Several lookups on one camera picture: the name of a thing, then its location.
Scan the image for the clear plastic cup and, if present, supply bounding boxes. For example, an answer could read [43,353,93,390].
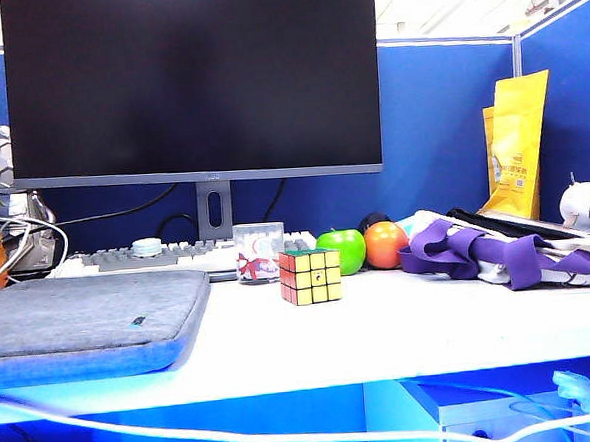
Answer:
[231,221,288,288]

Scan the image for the large yellow standing pouch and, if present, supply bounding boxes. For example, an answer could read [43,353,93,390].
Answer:
[470,68,559,225]

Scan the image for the clear plastic bag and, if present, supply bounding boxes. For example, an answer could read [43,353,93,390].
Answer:
[552,366,590,416]

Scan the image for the grey felt laptop sleeve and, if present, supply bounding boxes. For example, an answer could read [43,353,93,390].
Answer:
[0,267,217,390]

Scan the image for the thick white cable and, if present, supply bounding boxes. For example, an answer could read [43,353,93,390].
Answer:
[0,355,590,442]

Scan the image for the white drawer cabinet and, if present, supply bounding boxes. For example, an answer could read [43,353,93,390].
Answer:
[399,366,590,442]

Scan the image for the small yellow pouch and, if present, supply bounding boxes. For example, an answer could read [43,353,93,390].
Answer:
[481,105,503,198]

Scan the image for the round white blue cap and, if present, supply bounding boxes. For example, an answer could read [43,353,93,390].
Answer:
[130,237,164,260]

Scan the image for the black computer monitor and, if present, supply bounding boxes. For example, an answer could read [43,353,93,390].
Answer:
[0,0,386,196]

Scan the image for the orange fruit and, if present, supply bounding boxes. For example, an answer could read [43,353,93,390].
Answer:
[362,219,411,272]

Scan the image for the white grey mechanical keyboard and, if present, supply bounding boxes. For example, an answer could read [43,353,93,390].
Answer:
[50,229,320,292]

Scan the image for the aluminium partition post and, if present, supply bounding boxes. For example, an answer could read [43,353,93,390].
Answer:
[510,34,524,78]

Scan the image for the green apple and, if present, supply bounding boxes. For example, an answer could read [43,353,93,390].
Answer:
[315,226,368,279]

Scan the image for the black monitor cable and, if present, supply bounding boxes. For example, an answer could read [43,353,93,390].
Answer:
[154,177,290,240]
[52,183,182,228]

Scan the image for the grey metal box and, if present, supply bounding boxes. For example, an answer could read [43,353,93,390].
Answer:
[4,222,68,274]

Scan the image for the grey monitor stand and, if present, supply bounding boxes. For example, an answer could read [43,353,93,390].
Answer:
[194,179,235,243]

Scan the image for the white tote bag purple straps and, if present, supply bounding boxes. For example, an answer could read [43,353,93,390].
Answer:
[394,200,590,300]

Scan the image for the white grey handheld device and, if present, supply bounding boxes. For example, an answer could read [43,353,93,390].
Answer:
[556,171,590,239]

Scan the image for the Rubik's cube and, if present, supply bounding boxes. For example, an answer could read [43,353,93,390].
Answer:
[277,246,345,308]

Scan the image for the thin white cable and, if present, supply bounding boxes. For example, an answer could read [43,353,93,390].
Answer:
[0,212,73,295]

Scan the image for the dark round ball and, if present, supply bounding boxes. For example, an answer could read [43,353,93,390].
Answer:
[358,209,393,236]

